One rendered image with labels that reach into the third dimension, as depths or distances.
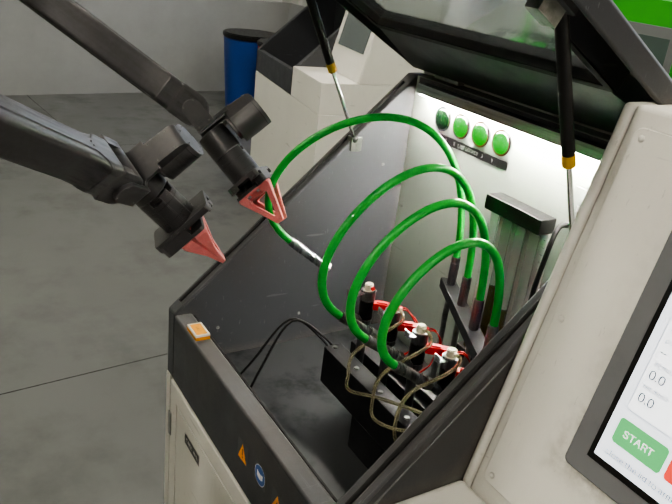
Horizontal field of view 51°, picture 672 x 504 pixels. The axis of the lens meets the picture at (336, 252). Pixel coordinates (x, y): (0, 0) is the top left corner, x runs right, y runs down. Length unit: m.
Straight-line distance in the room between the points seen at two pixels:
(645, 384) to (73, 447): 2.12
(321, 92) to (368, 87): 0.28
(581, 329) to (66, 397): 2.28
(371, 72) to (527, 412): 3.26
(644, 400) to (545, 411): 0.15
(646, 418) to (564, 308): 0.18
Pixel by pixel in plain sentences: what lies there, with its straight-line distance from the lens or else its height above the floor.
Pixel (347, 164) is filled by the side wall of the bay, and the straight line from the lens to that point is 1.57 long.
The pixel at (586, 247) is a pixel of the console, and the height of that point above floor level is 1.36.
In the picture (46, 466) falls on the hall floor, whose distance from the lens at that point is 2.65.
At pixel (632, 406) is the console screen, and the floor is 1.22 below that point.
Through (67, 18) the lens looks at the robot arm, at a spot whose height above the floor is 1.53.
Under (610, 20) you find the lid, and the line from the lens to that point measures 0.92.
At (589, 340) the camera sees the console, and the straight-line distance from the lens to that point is 0.99.
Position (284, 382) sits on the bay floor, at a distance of 1.54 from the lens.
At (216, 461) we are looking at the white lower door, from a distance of 1.43.
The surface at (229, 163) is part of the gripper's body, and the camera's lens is 1.29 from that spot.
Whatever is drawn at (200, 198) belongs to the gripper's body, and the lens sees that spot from 1.10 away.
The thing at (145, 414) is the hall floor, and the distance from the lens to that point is 2.83.
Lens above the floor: 1.69
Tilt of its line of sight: 23 degrees down
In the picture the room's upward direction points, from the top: 7 degrees clockwise
